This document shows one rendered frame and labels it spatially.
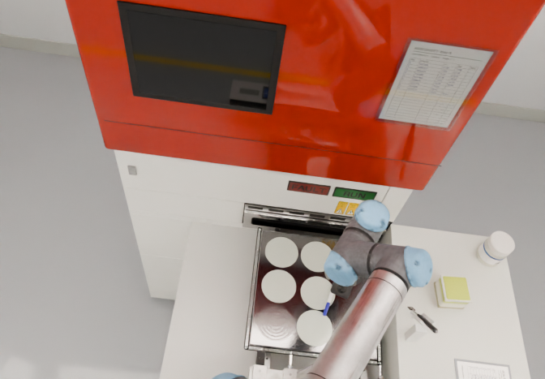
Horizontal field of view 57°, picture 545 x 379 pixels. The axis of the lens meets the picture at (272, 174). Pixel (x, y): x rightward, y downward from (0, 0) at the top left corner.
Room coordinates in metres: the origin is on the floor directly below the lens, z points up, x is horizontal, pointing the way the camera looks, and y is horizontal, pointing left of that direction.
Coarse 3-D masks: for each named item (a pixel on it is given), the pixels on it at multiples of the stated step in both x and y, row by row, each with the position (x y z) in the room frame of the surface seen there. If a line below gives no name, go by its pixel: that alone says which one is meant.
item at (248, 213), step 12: (252, 216) 0.77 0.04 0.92; (264, 216) 0.77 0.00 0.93; (276, 216) 0.77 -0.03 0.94; (288, 216) 0.78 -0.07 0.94; (300, 216) 0.79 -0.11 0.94; (264, 228) 0.77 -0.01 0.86; (276, 228) 0.77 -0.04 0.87; (288, 228) 0.78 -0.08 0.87; (300, 228) 0.79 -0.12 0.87; (312, 228) 0.79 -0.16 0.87
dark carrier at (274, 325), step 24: (264, 240) 0.71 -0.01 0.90; (312, 240) 0.74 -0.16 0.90; (336, 240) 0.75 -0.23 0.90; (264, 264) 0.63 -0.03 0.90; (360, 288) 0.61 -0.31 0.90; (264, 312) 0.49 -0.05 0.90; (288, 312) 0.50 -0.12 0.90; (336, 312) 0.52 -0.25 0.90; (264, 336) 0.42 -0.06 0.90; (288, 336) 0.43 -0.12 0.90
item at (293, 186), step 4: (292, 184) 0.78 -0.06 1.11; (296, 184) 0.78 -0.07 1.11; (300, 184) 0.78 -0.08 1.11; (304, 184) 0.78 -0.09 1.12; (308, 184) 0.79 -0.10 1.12; (292, 188) 0.78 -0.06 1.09; (296, 188) 0.78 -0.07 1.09; (300, 188) 0.78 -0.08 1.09; (304, 188) 0.78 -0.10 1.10; (308, 188) 0.79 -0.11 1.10; (312, 188) 0.79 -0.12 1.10; (316, 188) 0.79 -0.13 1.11; (320, 188) 0.79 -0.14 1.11; (324, 188) 0.79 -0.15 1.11; (328, 188) 0.79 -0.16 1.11; (312, 192) 0.79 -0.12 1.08; (316, 192) 0.79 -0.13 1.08; (320, 192) 0.79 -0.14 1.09; (324, 192) 0.79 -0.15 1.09
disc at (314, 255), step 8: (304, 248) 0.70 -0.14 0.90; (312, 248) 0.71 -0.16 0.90; (320, 248) 0.71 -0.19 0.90; (328, 248) 0.72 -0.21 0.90; (304, 256) 0.68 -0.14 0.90; (312, 256) 0.68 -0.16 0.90; (320, 256) 0.69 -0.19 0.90; (304, 264) 0.65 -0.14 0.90; (312, 264) 0.66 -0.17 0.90; (320, 264) 0.66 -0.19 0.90
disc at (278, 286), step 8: (272, 272) 0.61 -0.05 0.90; (280, 272) 0.61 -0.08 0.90; (264, 280) 0.58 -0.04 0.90; (272, 280) 0.58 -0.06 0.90; (280, 280) 0.59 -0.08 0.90; (288, 280) 0.59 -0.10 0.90; (264, 288) 0.56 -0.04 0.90; (272, 288) 0.56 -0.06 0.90; (280, 288) 0.56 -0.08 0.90; (288, 288) 0.57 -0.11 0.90; (272, 296) 0.54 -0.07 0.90; (280, 296) 0.54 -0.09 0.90; (288, 296) 0.54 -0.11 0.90
